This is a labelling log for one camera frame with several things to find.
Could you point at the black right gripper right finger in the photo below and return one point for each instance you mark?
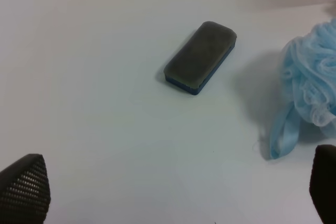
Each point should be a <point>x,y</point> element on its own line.
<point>322,183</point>

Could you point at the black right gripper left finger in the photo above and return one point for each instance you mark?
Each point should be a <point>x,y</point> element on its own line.
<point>25,191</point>

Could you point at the light blue bath loofah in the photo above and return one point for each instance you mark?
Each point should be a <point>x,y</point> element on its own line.
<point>307,74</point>

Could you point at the grey blue whiteboard eraser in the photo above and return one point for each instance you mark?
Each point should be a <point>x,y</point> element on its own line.
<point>192,67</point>

